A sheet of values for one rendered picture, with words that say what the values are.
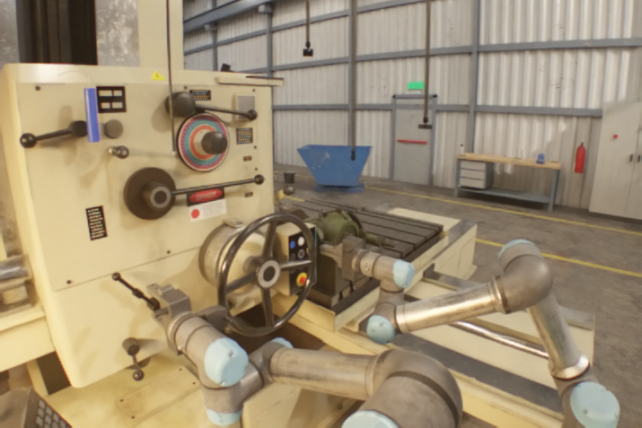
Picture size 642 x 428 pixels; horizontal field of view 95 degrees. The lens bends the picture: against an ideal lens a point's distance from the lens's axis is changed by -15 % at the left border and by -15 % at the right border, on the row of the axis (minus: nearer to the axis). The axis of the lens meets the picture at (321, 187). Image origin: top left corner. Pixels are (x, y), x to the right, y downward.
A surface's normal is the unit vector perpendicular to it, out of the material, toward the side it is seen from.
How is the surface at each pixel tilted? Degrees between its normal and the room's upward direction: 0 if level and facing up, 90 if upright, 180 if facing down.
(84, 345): 90
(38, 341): 90
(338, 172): 90
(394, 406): 8
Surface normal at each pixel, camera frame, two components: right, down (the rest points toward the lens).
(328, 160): -0.21, 0.22
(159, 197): 0.76, 0.14
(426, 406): 0.33, -0.83
